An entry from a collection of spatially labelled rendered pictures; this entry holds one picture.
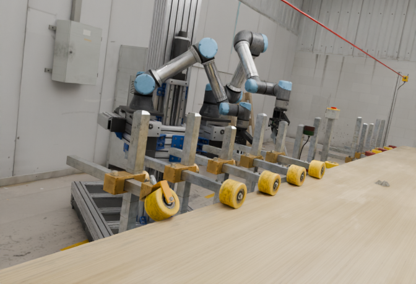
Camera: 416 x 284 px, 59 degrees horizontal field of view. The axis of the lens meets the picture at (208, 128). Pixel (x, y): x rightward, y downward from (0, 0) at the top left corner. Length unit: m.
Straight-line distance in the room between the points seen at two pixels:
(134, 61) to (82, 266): 3.82
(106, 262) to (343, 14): 9.65
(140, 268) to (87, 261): 0.10
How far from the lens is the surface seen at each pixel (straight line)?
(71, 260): 0.78
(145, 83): 2.12
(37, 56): 3.96
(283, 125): 1.91
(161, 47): 2.50
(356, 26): 10.03
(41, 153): 4.16
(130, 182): 1.07
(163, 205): 0.97
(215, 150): 1.78
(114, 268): 0.76
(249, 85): 2.08
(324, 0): 10.33
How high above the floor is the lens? 1.27
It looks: 7 degrees down
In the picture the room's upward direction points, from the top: 9 degrees clockwise
